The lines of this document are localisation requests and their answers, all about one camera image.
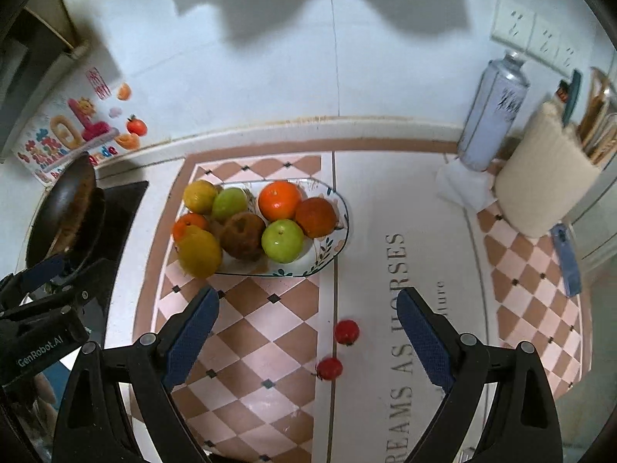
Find yellow lemon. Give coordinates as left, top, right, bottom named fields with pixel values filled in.
left=176, top=226, right=223, bottom=279

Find red cherry tomato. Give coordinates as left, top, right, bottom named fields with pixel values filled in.
left=316, top=357, right=343, bottom=382
left=334, top=319, right=360, bottom=346

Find brown reddish pear apple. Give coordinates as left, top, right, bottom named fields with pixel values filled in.
left=220, top=212, right=266, bottom=261

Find green apple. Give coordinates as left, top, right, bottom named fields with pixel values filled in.
left=211, top=187, right=248, bottom=224
left=261, top=220, right=304, bottom=264

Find yellow-green citrus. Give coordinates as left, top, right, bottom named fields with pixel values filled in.
left=183, top=180, right=220, bottom=215

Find bright orange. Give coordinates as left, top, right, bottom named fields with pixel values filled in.
left=258, top=181, right=302, bottom=221

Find dark orange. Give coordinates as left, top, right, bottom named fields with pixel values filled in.
left=294, top=198, right=338, bottom=238

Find checkered brown kitchen mat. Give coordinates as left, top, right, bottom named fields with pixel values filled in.
left=135, top=152, right=583, bottom=462

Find black wok pan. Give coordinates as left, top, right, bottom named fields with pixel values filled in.
left=25, top=152, right=106, bottom=275

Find blue lighter tool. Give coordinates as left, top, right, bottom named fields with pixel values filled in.
left=550, top=223, right=583, bottom=298

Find white folded tissue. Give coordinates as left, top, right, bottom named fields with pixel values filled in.
left=435, top=159, right=496, bottom=213

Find beige utensil holder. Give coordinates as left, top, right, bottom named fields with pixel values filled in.
left=494, top=101, right=600, bottom=238

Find black range hood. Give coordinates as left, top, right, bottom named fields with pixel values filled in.
left=1, top=0, right=89, bottom=159

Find silver spray can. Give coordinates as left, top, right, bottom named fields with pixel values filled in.
left=458, top=50, right=529, bottom=171

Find colourful wall sticker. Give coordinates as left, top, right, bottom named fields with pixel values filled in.
left=12, top=65, right=148, bottom=185

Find white wall socket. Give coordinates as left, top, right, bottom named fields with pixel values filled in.
left=491, top=0, right=578, bottom=75

